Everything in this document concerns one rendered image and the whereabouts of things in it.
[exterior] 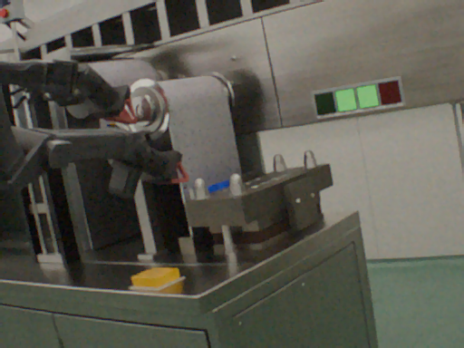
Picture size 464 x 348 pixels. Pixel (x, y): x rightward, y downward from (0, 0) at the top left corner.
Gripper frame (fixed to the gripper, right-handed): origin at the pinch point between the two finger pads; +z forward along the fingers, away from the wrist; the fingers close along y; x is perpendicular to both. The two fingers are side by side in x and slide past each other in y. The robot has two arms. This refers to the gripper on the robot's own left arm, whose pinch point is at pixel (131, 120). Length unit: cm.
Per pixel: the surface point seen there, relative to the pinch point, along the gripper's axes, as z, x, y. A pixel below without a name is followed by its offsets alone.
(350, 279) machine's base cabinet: 52, -19, 37
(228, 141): 25.2, 8.2, 9.6
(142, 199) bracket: 11.7, -15.0, -0.2
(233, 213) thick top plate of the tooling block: 13.0, -18.0, 25.8
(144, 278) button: 0.5, -38.3, 18.0
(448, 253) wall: 284, 79, -5
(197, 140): 14.4, 2.2, 8.8
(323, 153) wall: 244, 136, -88
